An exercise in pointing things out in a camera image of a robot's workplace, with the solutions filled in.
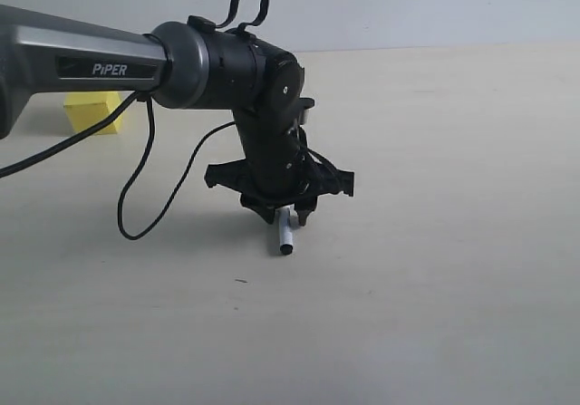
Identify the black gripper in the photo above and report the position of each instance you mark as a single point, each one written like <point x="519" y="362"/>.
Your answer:
<point x="309" y="181"/>

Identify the black and white marker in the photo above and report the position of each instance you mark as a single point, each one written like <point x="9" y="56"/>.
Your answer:
<point x="285" y="231"/>

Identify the yellow cube block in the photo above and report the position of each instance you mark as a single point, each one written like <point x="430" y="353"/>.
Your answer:
<point x="84" y="109"/>

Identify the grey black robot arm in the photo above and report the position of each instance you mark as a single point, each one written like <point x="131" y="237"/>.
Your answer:
<point x="196" y="65"/>

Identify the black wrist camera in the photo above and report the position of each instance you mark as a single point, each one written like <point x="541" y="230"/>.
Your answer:
<point x="305" y="104"/>

